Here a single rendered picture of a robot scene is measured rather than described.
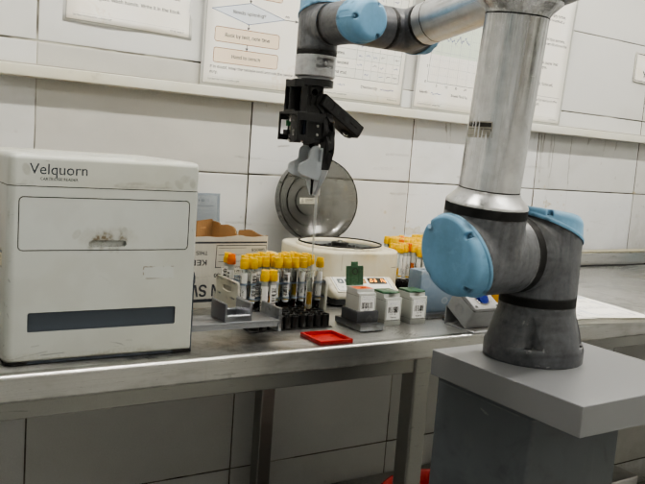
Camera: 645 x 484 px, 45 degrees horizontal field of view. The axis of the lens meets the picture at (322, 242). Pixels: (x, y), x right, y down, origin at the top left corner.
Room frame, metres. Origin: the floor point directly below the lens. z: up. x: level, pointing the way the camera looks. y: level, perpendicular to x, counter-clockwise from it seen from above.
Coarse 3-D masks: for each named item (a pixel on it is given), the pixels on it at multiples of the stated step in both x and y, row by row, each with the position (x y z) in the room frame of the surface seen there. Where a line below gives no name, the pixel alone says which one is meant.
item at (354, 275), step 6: (354, 264) 1.49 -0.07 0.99; (348, 270) 1.48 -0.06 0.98; (354, 270) 1.49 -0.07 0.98; (360, 270) 1.49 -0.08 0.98; (348, 276) 1.48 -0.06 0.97; (354, 276) 1.49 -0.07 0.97; (360, 276) 1.49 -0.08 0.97; (348, 282) 1.48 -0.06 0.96; (354, 282) 1.49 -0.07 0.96; (360, 282) 1.49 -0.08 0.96
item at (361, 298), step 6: (348, 288) 1.47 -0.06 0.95; (354, 288) 1.45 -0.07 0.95; (360, 288) 1.45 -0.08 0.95; (366, 288) 1.46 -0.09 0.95; (372, 288) 1.46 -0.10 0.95; (348, 294) 1.47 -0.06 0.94; (354, 294) 1.45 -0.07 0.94; (360, 294) 1.44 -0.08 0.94; (366, 294) 1.44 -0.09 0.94; (372, 294) 1.45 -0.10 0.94; (348, 300) 1.46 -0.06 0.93; (354, 300) 1.45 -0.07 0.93; (360, 300) 1.44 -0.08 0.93; (366, 300) 1.44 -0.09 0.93; (372, 300) 1.45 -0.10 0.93; (348, 306) 1.46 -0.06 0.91; (354, 306) 1.45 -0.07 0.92; (360, 306) 1.44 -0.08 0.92; (366, 306) 1.44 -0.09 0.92; (372, 306) 1.45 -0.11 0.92
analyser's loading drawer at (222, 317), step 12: (216, 300) 1.28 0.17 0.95; (240, 300) 1.30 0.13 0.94; (216, 312) 1.27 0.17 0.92; (228, 312) 1.31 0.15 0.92; (240, 312) 1.30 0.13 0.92; (252, 312) 1.34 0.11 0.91; (264, 312) 1.34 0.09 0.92; (276, 312) 1.30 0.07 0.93; (192, 324) 1.22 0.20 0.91; (204, 324) 1.22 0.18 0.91; (216, 324) 1.23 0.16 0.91; (228, 324) 1.24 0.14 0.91; (240, 324) 1.25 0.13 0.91; (252, 324) 1.27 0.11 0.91; (264, 324) 1.28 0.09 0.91; (276, 324) 1.30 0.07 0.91
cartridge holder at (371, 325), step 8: (344, 312) 1.47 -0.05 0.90; (352, 312) 1.44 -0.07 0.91; (360, 312) 1.43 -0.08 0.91; (368, 312) 1.44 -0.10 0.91; (376, 312) 1.45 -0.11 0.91; (336, 320) 1.48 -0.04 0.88; (344, 320) 1.46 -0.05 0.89; (352, 320) 1.44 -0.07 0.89; (360, 320) 1.43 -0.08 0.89; (368, 320) 1.44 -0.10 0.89; (376, 320) 1.45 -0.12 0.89; (360, 328) 1.41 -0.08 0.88; (368, 328) 1.42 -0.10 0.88; (376, 328) 1.43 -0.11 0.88
